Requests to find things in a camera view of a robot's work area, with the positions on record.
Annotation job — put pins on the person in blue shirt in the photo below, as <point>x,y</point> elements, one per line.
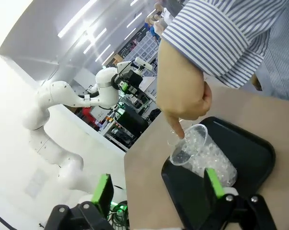
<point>153,30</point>

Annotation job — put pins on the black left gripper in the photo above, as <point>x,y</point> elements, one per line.
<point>133,77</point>

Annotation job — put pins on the person in striped shirt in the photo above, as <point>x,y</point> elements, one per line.
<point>230,36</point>

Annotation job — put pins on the black machine cabinet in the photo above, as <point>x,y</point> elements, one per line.
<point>132,122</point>

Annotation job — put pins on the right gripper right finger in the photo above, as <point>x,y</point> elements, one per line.
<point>216,184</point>

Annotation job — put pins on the ceiling light strip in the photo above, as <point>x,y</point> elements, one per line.
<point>101,52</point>
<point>95,40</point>
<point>74,21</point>

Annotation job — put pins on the storage drawer shelf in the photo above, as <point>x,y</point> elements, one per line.
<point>146,45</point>

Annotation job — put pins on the black serving tray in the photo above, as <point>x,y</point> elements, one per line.
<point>249,153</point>

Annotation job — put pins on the person's right forearm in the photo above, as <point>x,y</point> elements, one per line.
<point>177,64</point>

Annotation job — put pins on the clear plastic cup with ice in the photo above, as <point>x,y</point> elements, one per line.
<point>206,155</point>

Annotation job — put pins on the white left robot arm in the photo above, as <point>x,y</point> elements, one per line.
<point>58,93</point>

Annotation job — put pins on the person's right hand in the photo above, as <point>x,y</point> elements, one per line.
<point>185,100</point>

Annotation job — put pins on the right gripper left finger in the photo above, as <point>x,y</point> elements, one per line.
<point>103,191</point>

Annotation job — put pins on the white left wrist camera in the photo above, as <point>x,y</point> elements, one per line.
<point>143,62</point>

